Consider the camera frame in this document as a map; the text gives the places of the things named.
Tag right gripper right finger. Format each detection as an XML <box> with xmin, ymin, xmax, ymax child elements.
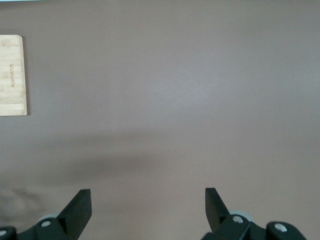
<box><xmin>201</xmin><ymin>187</ymin><xmax>307</xmax><ymax>240</ymax></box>

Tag bamboo cutting board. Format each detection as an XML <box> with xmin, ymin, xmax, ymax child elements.
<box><xmin>0</xmin><ymin>34</ymin><xmax>28</xmax><ymax>117</ymax></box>

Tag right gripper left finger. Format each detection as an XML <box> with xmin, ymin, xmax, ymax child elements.
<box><xmin>0</xmin><ymin>189</ymin><xmax>92</xmax><ymax>240</ymax></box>

